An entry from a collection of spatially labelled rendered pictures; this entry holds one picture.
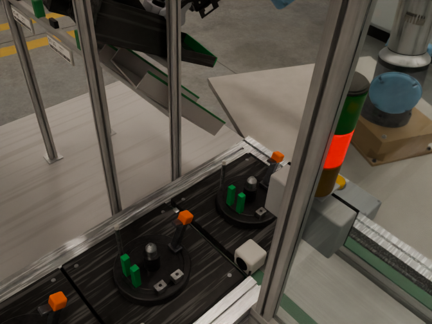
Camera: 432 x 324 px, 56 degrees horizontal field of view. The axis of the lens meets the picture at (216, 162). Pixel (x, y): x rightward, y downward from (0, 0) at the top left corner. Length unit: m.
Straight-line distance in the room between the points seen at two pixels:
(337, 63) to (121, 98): 1.07
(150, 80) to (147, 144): 0.39
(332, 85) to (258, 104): 0.99
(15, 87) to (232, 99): 2.12
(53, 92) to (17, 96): 0.24
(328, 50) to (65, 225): 0.78
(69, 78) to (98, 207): 2.27
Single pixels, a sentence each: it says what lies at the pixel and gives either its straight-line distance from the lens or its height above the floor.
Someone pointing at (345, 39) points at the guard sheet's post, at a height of 1.48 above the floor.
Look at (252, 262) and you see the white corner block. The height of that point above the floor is 0.99.
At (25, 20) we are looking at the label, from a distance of 0.90.
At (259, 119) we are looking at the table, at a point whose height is 0.86.
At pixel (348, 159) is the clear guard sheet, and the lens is 0.45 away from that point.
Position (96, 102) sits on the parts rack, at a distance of 0.74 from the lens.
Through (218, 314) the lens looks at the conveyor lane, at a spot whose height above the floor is 0.96.
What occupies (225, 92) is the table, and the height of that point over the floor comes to 0.86.
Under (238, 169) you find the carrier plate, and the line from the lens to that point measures 0.97.
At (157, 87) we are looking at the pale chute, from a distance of 0.86.
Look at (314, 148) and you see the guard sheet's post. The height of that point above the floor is 1.35.
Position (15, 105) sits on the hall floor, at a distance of 3.06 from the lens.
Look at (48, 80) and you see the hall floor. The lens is 3.26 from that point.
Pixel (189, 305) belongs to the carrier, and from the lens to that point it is 0.75.
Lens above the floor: 1.63
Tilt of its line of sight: 43 degrees down
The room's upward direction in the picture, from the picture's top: 4 degrees clockwise
